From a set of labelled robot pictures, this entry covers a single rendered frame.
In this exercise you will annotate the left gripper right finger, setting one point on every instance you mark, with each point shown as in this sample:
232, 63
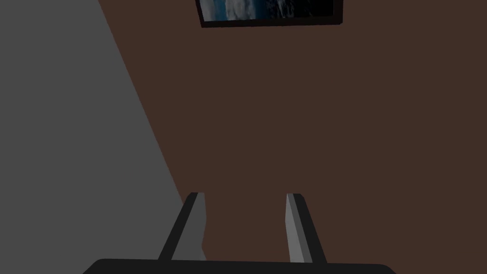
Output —
302, 232

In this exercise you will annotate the black framed blue picture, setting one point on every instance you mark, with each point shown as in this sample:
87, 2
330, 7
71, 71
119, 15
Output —
266, 9

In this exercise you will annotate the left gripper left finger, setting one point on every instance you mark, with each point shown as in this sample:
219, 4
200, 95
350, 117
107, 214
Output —
188, 232

